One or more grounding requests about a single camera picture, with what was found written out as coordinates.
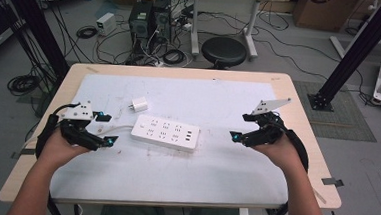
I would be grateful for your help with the grey tape strip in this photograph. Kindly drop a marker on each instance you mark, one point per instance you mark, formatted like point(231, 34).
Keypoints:
point(332, 182)

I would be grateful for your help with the black round stool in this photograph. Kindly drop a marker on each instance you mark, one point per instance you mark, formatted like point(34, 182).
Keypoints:
point(224, 51)

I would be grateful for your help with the white floor power strip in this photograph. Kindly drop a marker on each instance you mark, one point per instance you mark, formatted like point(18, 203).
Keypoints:
point(159, 64)

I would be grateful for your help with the black aluminium frame post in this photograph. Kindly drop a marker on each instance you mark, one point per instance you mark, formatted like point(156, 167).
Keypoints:
point(39, 28)
point(359, 51)

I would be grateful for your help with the black computer tower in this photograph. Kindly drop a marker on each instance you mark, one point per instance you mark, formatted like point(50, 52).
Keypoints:
point(139, 22)
point(162, 19)

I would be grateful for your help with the white charger plug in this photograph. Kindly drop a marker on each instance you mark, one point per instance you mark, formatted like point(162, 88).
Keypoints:
point(139, 104)

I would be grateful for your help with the grey floor mat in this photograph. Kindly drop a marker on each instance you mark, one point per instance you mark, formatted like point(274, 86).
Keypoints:
point(344, 120)

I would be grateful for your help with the person's right hand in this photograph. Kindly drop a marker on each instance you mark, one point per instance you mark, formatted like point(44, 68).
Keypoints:
point(284, 155)

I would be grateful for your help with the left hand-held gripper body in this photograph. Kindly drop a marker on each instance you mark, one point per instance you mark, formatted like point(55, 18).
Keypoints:
point(76, 132)

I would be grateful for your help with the white table mat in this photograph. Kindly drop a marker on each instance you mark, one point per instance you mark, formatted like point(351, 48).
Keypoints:
point(174, 173)

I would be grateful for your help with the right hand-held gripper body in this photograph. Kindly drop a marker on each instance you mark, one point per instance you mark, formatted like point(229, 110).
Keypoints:
point(267, 130)

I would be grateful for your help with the person's left hand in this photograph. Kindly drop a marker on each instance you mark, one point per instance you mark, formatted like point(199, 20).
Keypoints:
point(54, 147)

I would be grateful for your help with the white bench power supply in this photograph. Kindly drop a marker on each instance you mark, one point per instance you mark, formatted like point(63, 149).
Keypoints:
point(106, 23)

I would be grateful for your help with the light wooden table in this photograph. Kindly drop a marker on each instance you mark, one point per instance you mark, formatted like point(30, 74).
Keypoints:
point(306, 154)

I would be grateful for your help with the large cardboard box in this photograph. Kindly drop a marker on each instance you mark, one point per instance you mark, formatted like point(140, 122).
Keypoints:
point(324, 12)

